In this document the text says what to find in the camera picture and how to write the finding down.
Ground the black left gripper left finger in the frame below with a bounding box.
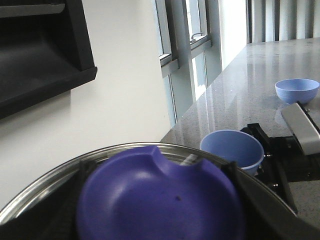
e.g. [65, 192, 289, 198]
[0, 161, 97, 240]

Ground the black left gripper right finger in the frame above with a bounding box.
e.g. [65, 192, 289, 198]
[221, 162, 320, 240]

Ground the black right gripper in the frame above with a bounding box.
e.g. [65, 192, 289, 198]
[241, 123, 320, 214]

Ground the light blue ribbed cup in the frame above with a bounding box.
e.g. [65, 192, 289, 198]
[199, 129, 265, 176]

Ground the glass lid with blue knob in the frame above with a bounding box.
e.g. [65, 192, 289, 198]
[0, 144, 246, 240]

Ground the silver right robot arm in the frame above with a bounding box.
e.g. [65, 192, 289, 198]
[241, 102, 320, 213]

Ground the light blue bowl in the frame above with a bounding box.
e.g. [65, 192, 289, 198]
[274, 78, 320, 105]

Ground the grey framed window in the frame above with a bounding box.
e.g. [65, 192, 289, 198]
[151, 0, 222, 126]

